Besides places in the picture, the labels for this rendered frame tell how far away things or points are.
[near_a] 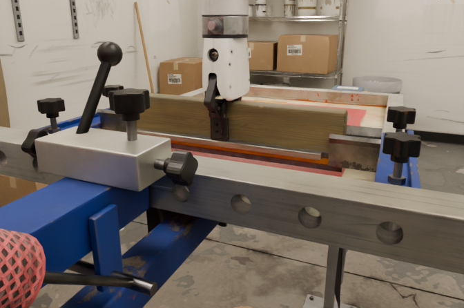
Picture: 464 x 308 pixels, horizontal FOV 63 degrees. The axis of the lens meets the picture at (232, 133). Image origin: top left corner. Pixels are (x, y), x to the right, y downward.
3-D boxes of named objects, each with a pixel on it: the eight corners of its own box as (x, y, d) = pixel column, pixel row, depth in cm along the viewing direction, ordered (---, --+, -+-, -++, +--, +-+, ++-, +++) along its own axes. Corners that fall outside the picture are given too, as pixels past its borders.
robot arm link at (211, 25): (234, 15, 55) (234, 35, 56) (255, 16, 63) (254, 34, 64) (188, 16, 58) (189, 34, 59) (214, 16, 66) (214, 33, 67)
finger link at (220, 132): (221, 105, 60) (221, 146, 62) (228, 101, 62) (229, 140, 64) (202, 103, 61) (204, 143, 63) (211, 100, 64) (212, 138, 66)
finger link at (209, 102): (206, 88, 56) (213, 117, 60) (224, 60, 62) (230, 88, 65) (199, 87, 57) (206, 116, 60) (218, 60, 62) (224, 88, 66)
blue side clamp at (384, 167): (378, 164, 69) (382, 127, 67) (408, 168, 67) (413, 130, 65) (364, 252, 43) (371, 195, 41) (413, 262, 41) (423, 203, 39)
